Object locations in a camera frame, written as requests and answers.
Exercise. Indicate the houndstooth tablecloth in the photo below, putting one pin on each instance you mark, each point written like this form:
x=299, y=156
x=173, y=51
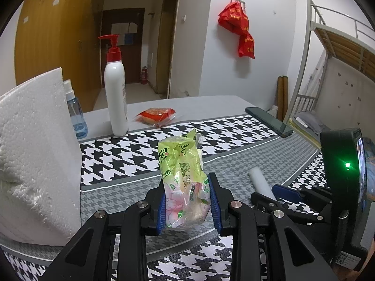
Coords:
x=234, y=140

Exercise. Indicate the red snack packet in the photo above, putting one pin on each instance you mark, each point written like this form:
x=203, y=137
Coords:
x=155, y=116

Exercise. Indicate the blue paper notice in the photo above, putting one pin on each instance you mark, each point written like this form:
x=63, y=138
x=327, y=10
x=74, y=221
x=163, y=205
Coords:
x=129, y=39

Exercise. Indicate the grey pillow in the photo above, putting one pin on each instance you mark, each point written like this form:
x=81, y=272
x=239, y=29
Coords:
x=310, y=120

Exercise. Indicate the wooden wardrobe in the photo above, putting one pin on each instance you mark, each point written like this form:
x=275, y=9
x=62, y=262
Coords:
x=58, y=41

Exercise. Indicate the blue spray bottle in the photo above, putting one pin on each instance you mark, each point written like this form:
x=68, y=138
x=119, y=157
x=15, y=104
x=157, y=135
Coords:
x=76, y=117

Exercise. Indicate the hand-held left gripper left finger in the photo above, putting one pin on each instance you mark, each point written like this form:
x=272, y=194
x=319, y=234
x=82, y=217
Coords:
x=160, y=210

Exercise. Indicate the black smartphone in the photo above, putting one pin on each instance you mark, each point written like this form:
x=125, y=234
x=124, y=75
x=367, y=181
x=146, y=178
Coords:
x=269, y=121

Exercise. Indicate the green snack packet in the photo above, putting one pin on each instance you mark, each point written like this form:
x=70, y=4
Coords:
x=181, y=175

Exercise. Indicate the white foam box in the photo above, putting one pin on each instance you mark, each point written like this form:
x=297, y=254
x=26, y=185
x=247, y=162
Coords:
x=35, y=152

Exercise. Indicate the white paper notice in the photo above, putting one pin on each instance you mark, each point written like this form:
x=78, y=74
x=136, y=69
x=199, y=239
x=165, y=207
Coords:
x=121, y=39
x=120, y=28
x=133, y=27

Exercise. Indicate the red fire extinguisher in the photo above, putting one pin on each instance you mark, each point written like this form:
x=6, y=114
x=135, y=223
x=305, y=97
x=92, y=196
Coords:
x=144, y=76

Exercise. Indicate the red plastic bag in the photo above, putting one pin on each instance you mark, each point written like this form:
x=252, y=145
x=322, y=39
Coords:
x=237, y=23

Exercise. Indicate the light wooden side door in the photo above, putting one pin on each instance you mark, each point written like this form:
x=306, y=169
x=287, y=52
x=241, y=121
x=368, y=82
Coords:
x=164, y=49

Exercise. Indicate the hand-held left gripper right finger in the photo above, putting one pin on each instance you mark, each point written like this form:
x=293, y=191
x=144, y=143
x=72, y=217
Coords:
x=214, y=207

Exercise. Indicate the dark brown door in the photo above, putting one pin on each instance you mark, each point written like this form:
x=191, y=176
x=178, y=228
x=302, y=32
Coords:
x=131, y=61

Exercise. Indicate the metal bunk bed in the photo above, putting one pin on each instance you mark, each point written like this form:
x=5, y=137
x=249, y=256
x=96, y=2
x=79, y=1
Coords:
x=337, y=38

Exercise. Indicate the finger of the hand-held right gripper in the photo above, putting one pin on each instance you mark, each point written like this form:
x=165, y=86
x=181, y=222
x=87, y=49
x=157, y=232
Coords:
x=285, y=191
x=263, y=200

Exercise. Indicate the white red pump bottle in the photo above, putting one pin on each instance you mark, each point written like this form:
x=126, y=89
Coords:
x=115, y=93

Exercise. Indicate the white plastic tube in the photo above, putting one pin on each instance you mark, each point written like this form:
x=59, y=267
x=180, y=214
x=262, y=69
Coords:
x=260, y=180

